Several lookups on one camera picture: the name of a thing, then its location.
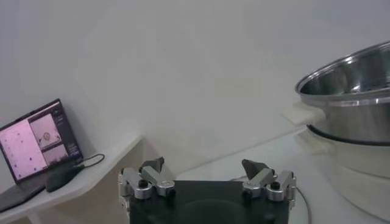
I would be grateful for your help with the white side table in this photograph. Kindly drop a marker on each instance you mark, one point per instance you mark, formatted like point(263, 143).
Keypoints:
point(100, 173)

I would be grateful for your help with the round glass pot lid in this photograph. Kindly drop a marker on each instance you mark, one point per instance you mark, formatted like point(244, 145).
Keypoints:
point(300, 213)

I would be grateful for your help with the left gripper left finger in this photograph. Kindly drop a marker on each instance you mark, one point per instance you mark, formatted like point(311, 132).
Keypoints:
point(146, 182)

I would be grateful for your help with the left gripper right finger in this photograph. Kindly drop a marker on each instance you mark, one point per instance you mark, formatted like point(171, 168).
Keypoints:
point(265, 182)

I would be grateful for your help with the black computer mouse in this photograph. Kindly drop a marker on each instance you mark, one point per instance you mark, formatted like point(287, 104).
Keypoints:
point(62, 179)

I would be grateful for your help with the black laptop with pink screen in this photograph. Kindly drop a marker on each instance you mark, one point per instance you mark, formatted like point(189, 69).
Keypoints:
point(30, 146)

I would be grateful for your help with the perforated stainless steamer basket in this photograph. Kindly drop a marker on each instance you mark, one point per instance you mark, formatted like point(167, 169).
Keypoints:
point(353, 118)

